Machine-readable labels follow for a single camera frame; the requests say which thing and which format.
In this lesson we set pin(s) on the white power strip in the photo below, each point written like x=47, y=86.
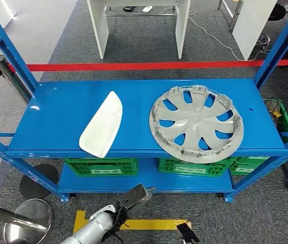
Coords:
x=147, y=9

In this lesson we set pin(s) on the green plastic crate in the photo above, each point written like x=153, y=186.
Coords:
x=83, y=166
x=287, y=123
x=169, y=166

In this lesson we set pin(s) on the red barrier belt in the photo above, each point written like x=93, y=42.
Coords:
x=133, y=66

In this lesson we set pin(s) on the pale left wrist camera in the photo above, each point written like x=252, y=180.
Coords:
x=133, y=193

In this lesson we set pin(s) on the grey plastic wheel hubcap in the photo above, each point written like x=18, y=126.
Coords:
x=197, y=123

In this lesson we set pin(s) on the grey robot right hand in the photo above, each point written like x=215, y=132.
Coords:
x=187, y=234

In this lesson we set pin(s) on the black round seat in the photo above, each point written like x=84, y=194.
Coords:
x=276, y=11

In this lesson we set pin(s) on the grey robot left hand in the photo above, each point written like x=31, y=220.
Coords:
x=141, y=203

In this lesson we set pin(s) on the chrome stanchion post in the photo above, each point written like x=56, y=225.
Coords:
x=11, y=79
x=32, y=215

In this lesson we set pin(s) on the white plastic mirror cover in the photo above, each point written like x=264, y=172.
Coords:
x=100, y=128

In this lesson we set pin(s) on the white side panel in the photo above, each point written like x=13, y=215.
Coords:
x=250, y=30

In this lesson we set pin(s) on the white desk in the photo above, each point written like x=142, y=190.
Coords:
x=100, y=27

